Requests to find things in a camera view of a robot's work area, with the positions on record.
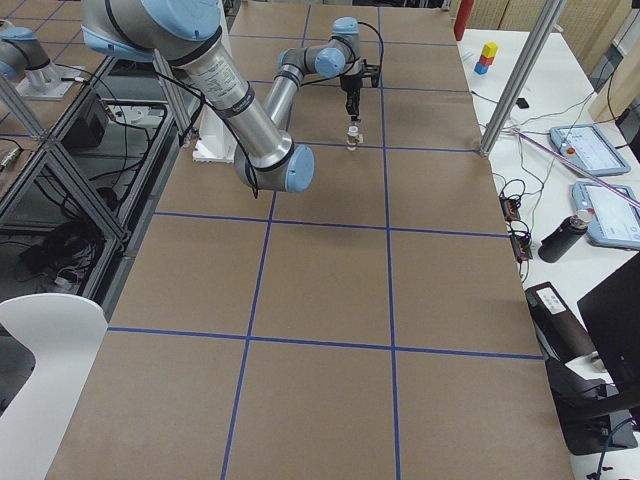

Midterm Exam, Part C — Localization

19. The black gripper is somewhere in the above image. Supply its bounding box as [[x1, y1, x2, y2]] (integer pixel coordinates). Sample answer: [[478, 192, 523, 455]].
[[340, 60, 363, 124]]

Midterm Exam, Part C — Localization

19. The chrome metal valve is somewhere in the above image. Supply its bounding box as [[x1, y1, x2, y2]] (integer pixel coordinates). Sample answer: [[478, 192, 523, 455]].
[[346, 129, 363, 151]]

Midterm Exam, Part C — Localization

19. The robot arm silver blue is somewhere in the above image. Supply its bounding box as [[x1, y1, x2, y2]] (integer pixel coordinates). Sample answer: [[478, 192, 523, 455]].
[[82, 1, 365, 193]]

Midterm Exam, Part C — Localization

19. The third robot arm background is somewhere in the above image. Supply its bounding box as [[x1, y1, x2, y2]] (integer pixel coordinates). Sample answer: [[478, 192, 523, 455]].
[[1, 20, 83, 101]]

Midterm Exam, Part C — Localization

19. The blue cube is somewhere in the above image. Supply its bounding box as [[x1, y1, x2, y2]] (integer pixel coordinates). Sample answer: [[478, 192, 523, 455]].
[[474, 62, 489, 75]]

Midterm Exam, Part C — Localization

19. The red cube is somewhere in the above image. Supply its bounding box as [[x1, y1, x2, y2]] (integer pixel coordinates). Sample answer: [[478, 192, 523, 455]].
[[478, 55, 495, 67]]

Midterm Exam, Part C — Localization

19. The yellow cube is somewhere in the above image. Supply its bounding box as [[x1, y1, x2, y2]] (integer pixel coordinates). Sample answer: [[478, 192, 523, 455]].
[[482, 42, 499, 59]]

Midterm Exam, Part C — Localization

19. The red fire extinguisher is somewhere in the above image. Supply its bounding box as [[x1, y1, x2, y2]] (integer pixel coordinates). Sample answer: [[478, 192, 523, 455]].
[[453, 0, 475, 41]]

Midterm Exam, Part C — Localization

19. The pink rod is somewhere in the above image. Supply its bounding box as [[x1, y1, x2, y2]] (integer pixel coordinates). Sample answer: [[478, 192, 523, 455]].
[[514, 128, 640, 207]]

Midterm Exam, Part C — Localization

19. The small circuit board upper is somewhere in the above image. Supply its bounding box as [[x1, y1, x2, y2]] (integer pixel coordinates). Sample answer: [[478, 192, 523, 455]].
[[499, 197, 521, 222]]

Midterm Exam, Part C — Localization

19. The small circuit board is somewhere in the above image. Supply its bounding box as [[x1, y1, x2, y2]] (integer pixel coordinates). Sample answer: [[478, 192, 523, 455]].
[[509, 230, 532, 263], [499, 197, 521, 222]]

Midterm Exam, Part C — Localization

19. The small circuit board lower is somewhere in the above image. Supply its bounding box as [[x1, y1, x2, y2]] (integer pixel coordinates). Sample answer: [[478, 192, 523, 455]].
[[509, 230, 532, 263]]

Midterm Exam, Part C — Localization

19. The upper teach pendant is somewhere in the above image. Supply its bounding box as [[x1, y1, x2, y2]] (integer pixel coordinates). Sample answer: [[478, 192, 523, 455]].
[[549, 124, 631, 176]]

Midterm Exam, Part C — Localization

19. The teach pendant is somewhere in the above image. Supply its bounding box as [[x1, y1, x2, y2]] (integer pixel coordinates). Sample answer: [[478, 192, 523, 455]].
[[549, 124, 631, 176], [572, 182, 639, 250]]

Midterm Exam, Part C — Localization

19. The black cylinder bottle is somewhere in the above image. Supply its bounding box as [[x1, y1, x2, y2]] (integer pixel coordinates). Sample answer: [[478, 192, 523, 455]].
[[538, 208, 595, 263]]

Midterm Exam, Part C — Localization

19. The lower teach pendant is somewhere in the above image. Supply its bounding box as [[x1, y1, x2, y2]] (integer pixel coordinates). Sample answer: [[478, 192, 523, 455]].
[[572, 182, 639, 250]]

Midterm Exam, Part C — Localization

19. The black box with label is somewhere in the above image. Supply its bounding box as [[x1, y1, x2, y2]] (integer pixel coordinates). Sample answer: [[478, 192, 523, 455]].
[[525, 282, 596, 363]]

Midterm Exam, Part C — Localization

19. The black monitor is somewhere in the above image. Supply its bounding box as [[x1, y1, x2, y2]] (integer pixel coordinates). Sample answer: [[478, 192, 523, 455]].
[[577, 255, 639, 391]]

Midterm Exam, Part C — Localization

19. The black monitor stand base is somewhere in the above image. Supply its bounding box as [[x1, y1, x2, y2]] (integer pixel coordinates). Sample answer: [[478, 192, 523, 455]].
[[545, 358, 639, 456]]

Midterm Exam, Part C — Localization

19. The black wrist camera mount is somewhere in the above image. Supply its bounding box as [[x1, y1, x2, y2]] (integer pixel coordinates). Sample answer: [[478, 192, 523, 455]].
[[359, 59, 381, 88]]

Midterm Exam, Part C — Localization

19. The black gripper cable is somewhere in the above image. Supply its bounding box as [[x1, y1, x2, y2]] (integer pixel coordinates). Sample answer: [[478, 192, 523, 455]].
[[149, 20, 385, 201]]

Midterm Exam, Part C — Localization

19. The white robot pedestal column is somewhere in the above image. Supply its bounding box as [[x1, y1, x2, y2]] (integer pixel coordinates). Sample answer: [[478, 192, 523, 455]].
[[193, 107, 237, 164]]

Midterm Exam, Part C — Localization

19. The aluminium frame post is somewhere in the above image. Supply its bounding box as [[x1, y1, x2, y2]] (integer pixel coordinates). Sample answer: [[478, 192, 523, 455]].
[[479, 0, 567, 157]]

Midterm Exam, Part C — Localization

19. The aluminium frame rack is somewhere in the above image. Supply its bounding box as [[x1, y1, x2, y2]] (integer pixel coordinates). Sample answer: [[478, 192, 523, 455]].
[[1, 47, 195, 309]]

